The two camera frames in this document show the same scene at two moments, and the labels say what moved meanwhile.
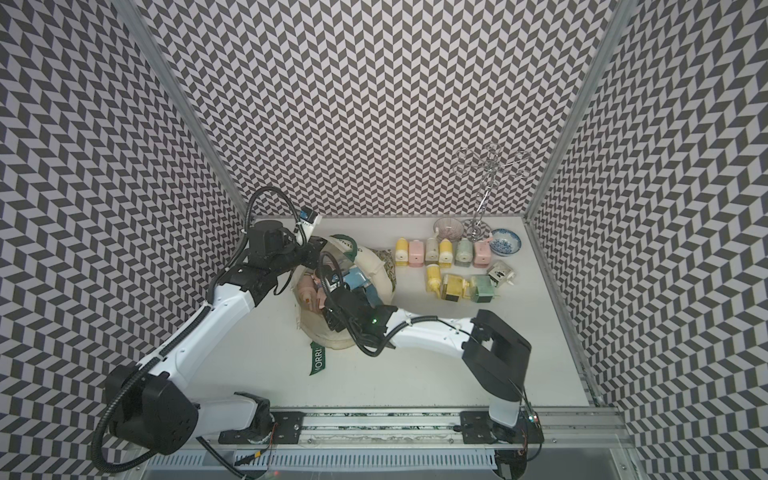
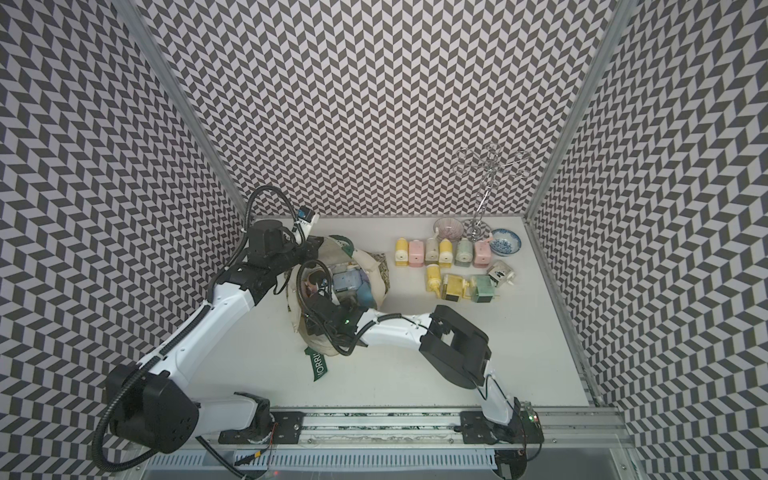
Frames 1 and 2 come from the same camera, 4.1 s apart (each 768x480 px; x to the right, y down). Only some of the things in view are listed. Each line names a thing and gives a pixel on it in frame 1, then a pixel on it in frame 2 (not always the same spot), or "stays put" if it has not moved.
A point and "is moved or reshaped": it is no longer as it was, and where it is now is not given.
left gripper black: x=313 y=250 stays put
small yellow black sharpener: x=454 y=287 stays put
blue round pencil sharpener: x=355 y=278 is moved or reshaped
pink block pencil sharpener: x=482 y=254 stays put
